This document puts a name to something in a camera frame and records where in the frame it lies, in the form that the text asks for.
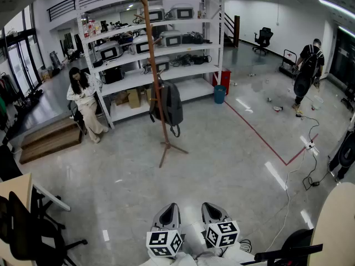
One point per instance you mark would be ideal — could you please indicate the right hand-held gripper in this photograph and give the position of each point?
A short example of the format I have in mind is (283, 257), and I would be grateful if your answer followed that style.
(222, 234)

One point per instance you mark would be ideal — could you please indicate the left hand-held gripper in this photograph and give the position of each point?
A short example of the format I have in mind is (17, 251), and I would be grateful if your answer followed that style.
(163, 242)

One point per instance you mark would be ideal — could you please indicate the grey backpack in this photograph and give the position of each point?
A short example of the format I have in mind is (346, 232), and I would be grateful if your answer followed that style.
(172, 104)

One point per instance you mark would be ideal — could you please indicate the brown wooden coat rack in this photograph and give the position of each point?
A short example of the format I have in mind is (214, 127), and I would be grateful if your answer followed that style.
(151, 46)

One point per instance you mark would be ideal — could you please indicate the person's right forearm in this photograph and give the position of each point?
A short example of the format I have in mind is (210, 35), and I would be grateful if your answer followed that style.
(235, 255)

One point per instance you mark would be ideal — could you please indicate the person's left forearm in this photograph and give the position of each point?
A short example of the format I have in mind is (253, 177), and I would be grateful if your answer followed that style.
(172, 260)

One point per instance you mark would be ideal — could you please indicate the black padded bar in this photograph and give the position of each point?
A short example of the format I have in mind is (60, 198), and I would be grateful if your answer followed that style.
(277, 255)

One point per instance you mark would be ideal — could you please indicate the black round-back chair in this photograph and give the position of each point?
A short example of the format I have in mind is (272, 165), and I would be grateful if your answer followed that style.
(299, 240)

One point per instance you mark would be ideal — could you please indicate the white power strip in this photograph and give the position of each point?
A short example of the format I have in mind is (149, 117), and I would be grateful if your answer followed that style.
(310, 146)

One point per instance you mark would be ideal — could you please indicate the teal waste bin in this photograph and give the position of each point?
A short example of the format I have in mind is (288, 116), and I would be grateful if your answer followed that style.
(220, 96)

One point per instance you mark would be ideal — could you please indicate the scattered floor litter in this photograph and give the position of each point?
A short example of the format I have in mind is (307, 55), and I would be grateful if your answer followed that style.
(277, 108)

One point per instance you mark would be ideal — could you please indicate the small brown cardboard box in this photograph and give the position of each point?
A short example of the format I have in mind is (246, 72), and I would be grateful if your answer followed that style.
(134, 98)

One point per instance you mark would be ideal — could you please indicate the open brown cardboard box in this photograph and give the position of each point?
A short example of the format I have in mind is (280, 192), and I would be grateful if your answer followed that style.
(121, 98)

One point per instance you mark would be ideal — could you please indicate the black folding chair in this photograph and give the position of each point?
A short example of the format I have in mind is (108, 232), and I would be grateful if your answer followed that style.
(78, 120)

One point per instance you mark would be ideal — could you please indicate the red box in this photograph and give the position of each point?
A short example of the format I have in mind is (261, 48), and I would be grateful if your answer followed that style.
(226, 77)

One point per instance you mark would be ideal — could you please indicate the wooden step platform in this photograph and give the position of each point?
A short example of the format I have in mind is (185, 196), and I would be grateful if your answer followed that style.
(50, 143)

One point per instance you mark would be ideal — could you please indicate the white metal shelving unit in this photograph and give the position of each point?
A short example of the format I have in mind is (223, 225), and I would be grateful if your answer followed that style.
(188, 77)

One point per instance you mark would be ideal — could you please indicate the black swivel chair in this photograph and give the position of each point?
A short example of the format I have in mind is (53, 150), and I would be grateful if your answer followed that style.
(22, 217)

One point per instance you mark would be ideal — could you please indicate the black oval bag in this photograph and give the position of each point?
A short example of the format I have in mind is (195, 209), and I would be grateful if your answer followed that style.
(348, 152)
(303, 83)

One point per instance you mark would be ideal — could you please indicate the black equipment case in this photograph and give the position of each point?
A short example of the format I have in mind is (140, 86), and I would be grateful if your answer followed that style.
(113, 75)

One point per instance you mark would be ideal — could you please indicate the pile of black gear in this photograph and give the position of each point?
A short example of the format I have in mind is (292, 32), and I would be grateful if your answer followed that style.
(191, 60)
(195, 38)

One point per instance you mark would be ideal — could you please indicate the black platform trolley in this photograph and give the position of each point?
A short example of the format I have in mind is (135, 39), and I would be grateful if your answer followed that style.
(285, 71)

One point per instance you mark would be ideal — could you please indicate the group of grey screen devices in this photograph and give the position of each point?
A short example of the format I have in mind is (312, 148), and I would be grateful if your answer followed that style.
(172, 39)

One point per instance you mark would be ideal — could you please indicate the row of dark shoes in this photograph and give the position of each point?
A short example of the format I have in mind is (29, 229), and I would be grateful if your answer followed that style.
(32, 97)

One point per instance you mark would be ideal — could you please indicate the black mesh office chair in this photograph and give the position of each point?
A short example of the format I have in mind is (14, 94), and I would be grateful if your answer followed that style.
(263, 37)

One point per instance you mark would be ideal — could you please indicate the staircase with dark railing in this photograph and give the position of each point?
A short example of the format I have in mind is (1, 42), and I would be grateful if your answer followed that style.
(236, 32)

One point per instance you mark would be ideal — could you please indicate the amber bottle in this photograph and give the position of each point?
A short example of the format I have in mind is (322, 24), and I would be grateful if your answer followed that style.
(199, 14)

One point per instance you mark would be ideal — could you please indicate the row of clear plastic bottles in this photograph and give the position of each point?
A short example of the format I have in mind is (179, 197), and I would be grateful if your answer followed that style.
(91, 29)

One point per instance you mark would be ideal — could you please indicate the glass entrance door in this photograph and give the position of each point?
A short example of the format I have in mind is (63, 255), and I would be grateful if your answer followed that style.
(25, 62)

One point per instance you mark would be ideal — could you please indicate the clothes rail with garments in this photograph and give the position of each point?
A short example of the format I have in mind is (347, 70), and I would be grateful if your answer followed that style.
(7, 98)

